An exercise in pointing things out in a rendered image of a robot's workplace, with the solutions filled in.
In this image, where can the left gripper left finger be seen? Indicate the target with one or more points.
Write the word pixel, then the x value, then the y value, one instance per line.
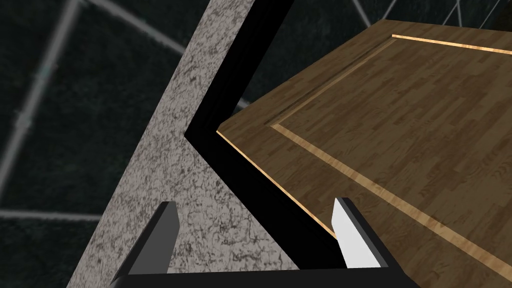
pixel 154 244

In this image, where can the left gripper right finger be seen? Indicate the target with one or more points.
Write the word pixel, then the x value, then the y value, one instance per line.
pixel 356 240

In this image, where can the brown wooden cupboard door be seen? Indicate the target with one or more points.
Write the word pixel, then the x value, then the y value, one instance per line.
pixel 400 132

